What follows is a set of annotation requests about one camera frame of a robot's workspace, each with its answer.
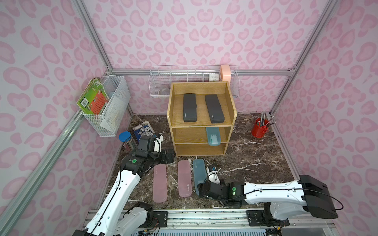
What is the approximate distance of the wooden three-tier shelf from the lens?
0.75 metres

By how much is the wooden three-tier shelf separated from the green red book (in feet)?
1.18

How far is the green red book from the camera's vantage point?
2.18 ft
